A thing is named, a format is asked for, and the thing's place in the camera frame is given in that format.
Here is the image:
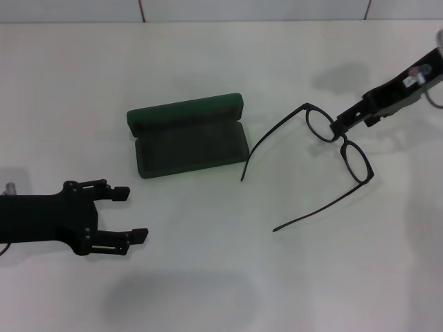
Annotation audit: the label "green glasses case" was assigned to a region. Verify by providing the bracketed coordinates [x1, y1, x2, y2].
[126, 92, 251, 180]

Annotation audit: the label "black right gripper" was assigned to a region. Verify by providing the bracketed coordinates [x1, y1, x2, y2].
[329, 46, 443, 136]

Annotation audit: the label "left gripper cable with connector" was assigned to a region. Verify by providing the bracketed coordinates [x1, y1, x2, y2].
[0, 182, 19, 257]

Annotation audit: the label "black glasses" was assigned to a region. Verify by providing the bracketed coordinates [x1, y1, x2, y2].
[239, 102, 376, 233]

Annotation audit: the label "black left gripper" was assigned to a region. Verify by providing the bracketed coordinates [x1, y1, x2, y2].
[0, 178, 150, 257]

